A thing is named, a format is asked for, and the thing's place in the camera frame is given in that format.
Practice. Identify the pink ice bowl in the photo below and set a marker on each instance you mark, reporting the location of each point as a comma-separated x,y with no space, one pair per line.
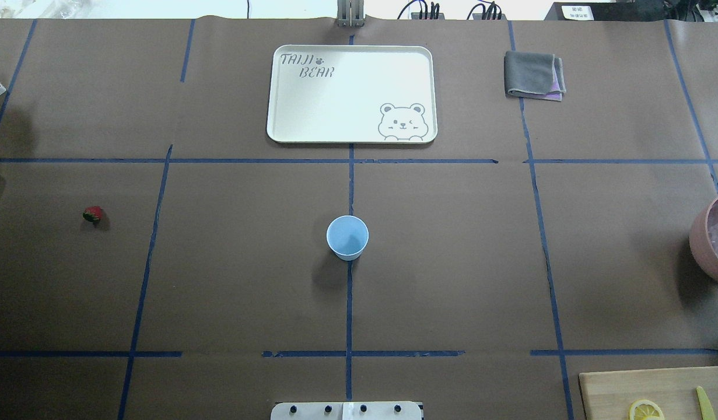
703,239

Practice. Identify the light blue plastic cup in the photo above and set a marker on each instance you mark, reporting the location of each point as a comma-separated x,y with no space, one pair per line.
347,236

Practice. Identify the yellow plastic knife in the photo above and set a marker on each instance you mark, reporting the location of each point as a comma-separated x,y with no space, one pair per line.
704,403

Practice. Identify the wooden cutting board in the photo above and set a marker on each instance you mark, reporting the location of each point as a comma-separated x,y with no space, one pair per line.
608,395

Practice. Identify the purple folded cloth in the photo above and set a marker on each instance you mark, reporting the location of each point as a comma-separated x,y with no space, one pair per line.
555,94

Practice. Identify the grey folded cloth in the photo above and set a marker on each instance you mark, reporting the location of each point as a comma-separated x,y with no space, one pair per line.
528,72

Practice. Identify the cream bear serving tray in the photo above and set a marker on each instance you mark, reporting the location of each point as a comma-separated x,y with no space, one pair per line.
352,94

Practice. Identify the red strawberry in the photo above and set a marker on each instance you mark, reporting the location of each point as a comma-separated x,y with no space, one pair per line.
93,214

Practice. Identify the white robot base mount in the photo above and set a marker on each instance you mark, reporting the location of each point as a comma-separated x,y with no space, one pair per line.
348,410

